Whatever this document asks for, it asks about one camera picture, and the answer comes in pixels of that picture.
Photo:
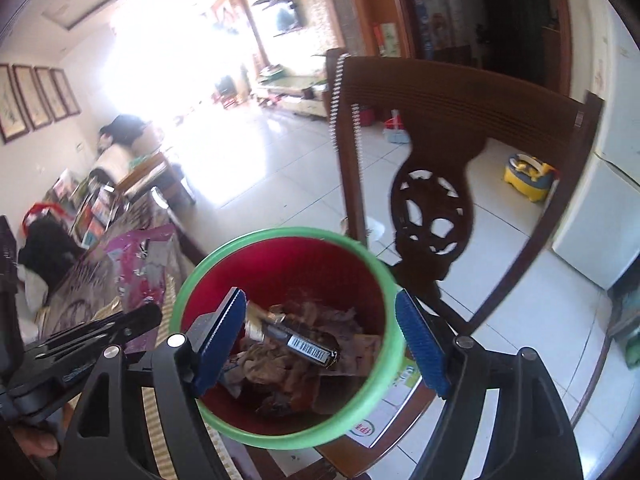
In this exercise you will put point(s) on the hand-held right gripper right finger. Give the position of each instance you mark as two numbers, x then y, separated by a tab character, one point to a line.
422	350

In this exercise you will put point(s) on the purple shiny bag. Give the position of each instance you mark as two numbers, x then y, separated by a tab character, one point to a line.
145	260

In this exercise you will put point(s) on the yellow potty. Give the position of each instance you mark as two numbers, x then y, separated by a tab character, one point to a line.
530	177

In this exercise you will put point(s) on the black wrapper with barcode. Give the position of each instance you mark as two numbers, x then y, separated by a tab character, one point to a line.
305	345

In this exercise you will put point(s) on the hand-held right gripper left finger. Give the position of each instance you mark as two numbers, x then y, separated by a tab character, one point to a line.
220	345

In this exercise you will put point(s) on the red bin with green rim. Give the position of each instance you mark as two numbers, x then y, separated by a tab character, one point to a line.
300	270

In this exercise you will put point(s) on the black coat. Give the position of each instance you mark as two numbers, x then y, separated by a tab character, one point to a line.
122	130

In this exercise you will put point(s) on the person's left hand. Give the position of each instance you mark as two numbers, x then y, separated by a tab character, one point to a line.
37	442

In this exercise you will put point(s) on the white refrigerator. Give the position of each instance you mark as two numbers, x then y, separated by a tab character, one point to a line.
600	210

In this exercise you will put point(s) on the white bag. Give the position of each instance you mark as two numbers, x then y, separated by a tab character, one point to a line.
32	287

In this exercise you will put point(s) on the small wooden armchair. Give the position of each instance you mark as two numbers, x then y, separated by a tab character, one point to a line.
226	92

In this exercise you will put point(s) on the grey patterned table cover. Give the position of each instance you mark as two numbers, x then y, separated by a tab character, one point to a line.
80	285

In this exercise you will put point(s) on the dark wooden chair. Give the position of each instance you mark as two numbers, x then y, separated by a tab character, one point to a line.
450	105

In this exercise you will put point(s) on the black clothes pile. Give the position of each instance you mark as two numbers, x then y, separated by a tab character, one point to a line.
47	252

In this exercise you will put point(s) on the low television cabinet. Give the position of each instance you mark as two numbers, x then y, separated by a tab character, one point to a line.
295	95

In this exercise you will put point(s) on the stack of picture books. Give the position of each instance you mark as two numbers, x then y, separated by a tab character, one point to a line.
92	210

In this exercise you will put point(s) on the wooden sofa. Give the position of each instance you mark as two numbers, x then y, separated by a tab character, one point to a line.
150	175

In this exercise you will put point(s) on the red bag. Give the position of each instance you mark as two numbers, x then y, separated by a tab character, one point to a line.
45	212

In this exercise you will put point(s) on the small red bin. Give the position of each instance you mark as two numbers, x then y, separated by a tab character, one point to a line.
366	116

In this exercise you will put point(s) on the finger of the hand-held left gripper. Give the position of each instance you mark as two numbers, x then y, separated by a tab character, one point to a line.
130	322

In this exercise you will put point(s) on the pile of wrappers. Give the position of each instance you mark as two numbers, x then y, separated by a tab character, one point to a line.
280	380

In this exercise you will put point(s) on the colourful printed curtain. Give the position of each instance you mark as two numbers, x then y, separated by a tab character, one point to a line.
440	10

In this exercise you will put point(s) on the framed wall picture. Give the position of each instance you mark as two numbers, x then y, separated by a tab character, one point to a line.
32	96
65	91
12	102
50	94

